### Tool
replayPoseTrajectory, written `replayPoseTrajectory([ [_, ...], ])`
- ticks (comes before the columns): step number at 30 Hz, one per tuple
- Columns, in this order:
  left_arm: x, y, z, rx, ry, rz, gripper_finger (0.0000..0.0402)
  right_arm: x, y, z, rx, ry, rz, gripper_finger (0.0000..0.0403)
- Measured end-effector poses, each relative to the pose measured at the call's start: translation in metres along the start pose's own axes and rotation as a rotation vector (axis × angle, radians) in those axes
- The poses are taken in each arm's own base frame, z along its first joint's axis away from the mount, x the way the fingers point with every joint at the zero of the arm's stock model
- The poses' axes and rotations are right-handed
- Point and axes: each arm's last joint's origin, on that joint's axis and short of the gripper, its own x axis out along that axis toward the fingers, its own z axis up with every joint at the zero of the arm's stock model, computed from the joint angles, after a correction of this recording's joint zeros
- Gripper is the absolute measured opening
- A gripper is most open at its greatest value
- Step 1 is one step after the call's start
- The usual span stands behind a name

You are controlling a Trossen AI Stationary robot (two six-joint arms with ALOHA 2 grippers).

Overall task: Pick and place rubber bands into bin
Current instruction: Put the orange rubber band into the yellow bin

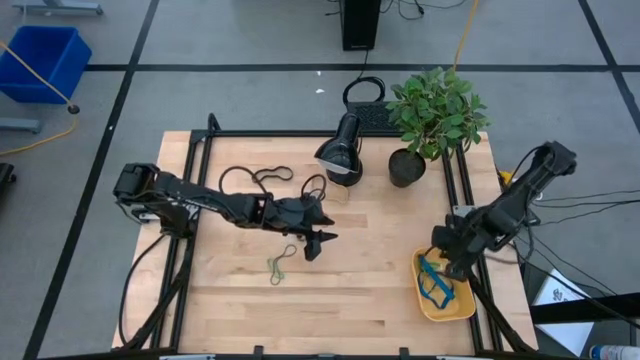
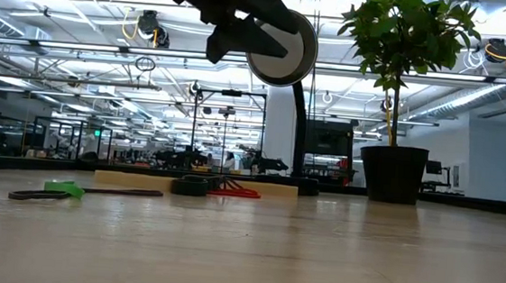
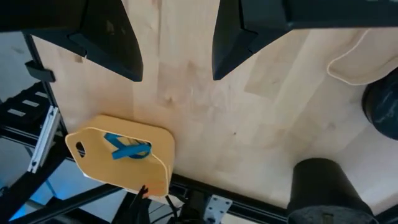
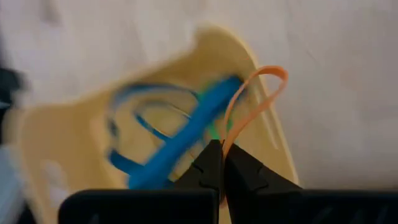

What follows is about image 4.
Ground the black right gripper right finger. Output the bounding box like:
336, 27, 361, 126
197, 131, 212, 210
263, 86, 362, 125
224, 143, 312, 224

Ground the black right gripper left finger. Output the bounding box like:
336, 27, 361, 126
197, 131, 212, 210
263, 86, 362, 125
146, 139, 223, 224

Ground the green rubber band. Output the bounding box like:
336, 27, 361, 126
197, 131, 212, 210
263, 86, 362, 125
198, 90, 234, 141

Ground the wide blue rubber band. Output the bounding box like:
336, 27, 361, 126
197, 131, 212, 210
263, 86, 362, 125
106, 82, 200, 175
133, 101, 191, 142

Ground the orange rubber band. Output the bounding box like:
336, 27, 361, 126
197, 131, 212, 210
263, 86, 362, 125
221, 65, 289, 153

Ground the yellow plastic bin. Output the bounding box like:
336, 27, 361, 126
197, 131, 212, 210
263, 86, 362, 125
17, 24, 300, 224

